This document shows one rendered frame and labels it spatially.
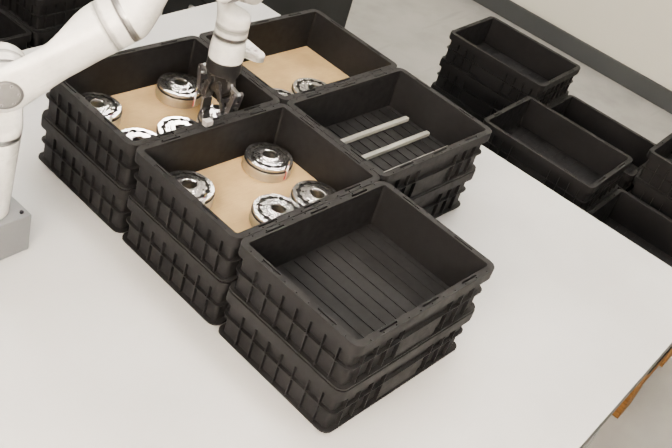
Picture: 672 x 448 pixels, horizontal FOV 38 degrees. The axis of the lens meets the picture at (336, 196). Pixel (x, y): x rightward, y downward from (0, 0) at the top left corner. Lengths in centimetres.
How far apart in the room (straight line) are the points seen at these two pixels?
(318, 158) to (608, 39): 322
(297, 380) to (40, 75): 67
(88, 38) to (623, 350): 128
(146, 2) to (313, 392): 71
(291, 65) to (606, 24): 286
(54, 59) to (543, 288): 119
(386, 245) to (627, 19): 326
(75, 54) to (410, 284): 75
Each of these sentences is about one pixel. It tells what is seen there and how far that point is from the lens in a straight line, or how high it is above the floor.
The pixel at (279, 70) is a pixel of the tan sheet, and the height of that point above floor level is 83.
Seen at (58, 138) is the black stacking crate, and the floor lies 81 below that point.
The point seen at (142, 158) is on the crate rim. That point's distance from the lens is 184.
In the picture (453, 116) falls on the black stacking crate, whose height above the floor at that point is 91.
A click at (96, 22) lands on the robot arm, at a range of 166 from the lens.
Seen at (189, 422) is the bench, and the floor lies 70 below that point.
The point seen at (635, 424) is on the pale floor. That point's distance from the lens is 317.
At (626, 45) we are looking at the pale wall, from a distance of 508.
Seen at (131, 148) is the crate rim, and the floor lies 92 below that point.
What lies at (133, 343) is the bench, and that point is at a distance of 180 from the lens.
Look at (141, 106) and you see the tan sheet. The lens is 217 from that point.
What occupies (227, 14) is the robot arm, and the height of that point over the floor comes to 111.
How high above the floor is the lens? 200
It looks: 35 degrees down
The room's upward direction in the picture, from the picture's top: 18 degrees clockwise
